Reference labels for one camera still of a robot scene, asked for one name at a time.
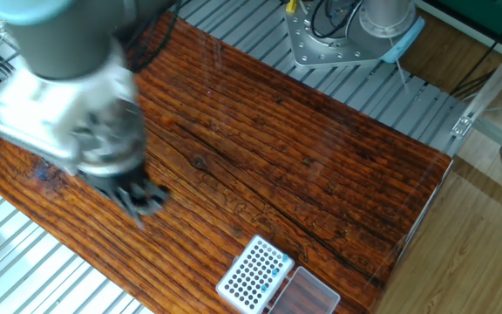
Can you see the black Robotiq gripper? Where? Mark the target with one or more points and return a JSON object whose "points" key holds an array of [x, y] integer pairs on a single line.
{"points": [[116, 183]]}

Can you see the blue pipette tip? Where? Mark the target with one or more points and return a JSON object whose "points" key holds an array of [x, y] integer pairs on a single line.
{"points": [[140, 223], [284, 257], [263, 288], [274, 272]]}

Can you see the white pipette tip rack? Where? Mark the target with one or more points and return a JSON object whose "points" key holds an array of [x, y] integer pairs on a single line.
{"points": [[239, 301]]}

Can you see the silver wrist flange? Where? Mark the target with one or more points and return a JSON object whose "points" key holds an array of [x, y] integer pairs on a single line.
{"points": [[111, 144]]}

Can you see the clear plastic rack lid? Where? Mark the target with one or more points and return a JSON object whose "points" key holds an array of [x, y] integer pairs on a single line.
{"points": [[307, 292]]}

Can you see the yellow plastic clip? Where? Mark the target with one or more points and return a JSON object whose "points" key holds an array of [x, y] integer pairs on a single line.
{"points": [[291, 5]]}

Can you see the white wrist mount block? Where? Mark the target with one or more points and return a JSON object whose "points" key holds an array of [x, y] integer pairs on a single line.
{"points": [[37, 113]]}

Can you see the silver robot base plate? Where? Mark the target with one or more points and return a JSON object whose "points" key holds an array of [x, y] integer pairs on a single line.
{"points": [[316, 48]]}

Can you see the aluminium frame post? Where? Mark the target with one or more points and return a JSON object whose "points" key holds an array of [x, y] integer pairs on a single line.
{"points": [[495, 83]]}

